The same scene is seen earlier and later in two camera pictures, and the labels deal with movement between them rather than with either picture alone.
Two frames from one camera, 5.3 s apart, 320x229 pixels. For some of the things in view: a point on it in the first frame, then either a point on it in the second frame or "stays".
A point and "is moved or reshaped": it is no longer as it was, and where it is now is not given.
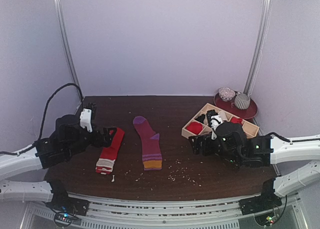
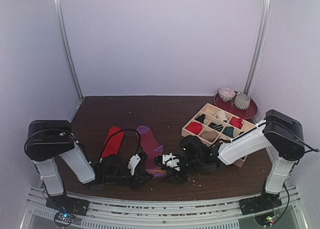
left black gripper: x=106 y=140 to x=138 y=179
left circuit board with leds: x=63 y=218 stays
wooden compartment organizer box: x=199 y=124 stays
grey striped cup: x=242 y=101 stays
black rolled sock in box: x=201 y=118 stays
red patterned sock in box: x=236 y=120 stays
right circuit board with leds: x=265 y=220 stays
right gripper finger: x=209 y=114 to x=158 y=160
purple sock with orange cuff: x=150 y=141 is moved or reshaped
